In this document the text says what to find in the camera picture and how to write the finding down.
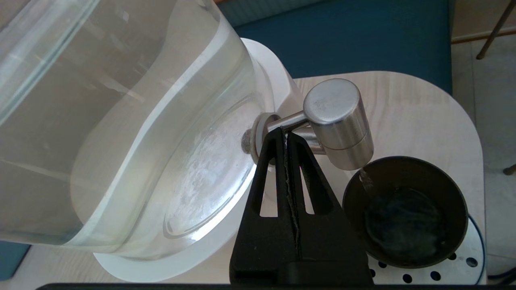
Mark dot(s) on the black tapered cup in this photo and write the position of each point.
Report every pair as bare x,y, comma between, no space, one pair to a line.
403,225

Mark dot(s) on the large blue-grey perforated drip tray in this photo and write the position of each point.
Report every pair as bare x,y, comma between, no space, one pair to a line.
463,266

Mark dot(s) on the brown chair leg foot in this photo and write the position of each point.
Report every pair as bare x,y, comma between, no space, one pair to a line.
510,169

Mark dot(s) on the silver metal dispenser tap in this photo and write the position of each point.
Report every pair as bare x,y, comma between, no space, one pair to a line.
334,112

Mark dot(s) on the brown slanted chair leg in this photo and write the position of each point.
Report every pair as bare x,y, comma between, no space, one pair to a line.
495,30

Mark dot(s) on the teal bench beside water dispenser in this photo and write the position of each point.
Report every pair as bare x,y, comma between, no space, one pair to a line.
363,36

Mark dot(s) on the large white water dispenser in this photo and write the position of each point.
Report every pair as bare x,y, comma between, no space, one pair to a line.
121,141

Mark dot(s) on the teal bench with snack packet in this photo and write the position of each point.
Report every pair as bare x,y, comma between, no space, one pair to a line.
12,262

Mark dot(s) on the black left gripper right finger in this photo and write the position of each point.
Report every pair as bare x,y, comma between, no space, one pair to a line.
330,241

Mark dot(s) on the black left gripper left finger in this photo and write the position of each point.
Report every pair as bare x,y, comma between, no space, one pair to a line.
262,241

